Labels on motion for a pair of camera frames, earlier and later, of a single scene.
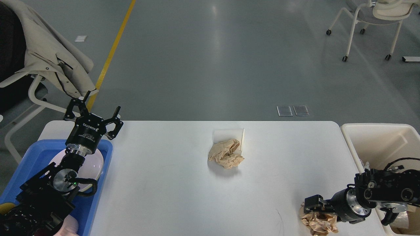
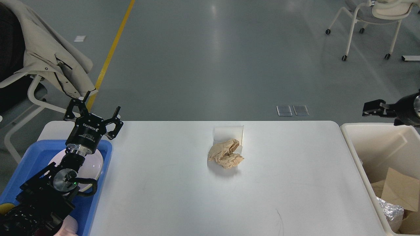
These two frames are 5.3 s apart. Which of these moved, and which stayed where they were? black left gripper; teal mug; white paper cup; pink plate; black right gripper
Moved: black right gripper
Stayed: teal mug; white paper cup; black left gripper; pink plate
